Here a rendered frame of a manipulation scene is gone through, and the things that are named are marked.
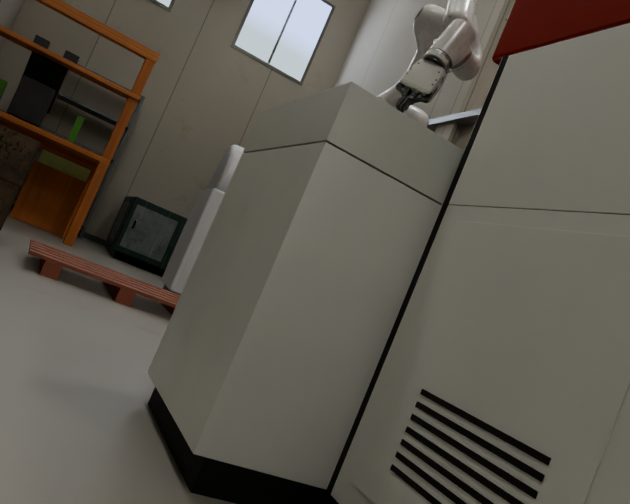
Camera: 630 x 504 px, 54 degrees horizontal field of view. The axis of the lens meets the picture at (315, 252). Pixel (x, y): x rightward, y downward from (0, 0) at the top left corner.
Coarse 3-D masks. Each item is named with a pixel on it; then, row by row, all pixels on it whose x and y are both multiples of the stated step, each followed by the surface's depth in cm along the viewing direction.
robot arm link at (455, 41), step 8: (456, 24) 175; (464, 24) 175; (448, 32) 175; (456, 32) 174; (464, 32) 174; (472, 32) 176; (440, 40) 174; (448, 40) 173; (456, 40) 173; (464, 40) 175; (472, 40) 177; (440, 48) 172; (448, 48) 172; (456, 48) 173; (464, 48) 175; (456, 56) 174; (464, 56) 176; (456, 64) 177
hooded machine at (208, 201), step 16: (224, 160) 561; (224, 176) 537; (208, 192) 539; (224, 192) 534; (192, 208) 592; (208, 208) 523; (192, 224) 548; (208, 224) 524; (192, 240) 521; (176, 256) 558; (192, 256) 521; (176, 272) 520; (176, 288) 519
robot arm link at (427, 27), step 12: (420, 12) 214; (432, 12) 212; (444, 12) 213; (420, 24) 214; (432, 24) 213; (420, 36) 217; (432, 36) 217; (420, 48) 220; (384, 96) 237; (396, 96) 233
